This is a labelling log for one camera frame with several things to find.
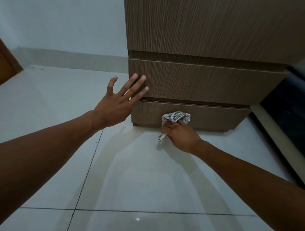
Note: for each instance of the person's right hand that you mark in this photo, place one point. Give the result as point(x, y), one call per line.
point(182, 138)

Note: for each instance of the person's left hand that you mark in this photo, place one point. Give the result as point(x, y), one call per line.
point(114, 109)

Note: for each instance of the person's left little finger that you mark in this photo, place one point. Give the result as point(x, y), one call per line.
point(111, 85)

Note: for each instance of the person's left middle finger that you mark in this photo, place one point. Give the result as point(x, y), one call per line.
point(137, 84)

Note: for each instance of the person's right thumb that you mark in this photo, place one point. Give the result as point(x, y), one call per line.
point(166, 132)

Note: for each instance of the white checked cleaning cloth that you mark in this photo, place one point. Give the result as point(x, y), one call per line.
point(175, 116)

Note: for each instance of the person's left forearm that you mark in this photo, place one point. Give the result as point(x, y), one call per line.
point(43, 152)

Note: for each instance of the person's right forearm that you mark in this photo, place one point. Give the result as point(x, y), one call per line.
point(250, 183)

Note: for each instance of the small wooden cabinet drawer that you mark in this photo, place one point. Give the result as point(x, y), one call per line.
point(214, 116)

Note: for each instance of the large wooden cabinet drawer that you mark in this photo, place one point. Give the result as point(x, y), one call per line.
point(202, 81)

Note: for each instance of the brown wooden cabinet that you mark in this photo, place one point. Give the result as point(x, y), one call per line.
point(214, 26)

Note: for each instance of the brown wooden door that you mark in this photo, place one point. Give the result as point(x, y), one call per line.
point(7, 64)

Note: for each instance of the dark bed with white frame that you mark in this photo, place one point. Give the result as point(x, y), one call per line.
point(283, 114)

